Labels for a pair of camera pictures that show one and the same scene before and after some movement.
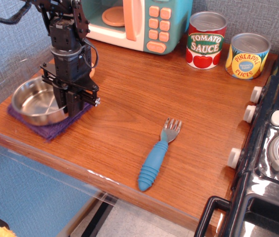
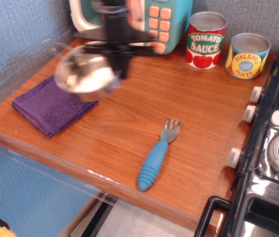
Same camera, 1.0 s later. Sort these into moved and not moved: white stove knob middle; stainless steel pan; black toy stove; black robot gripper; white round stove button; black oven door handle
Moved: black robot gripper; stainless steel pan
Not moved: white stove knob middle; black oven door handle; white round stove button; black toy stove
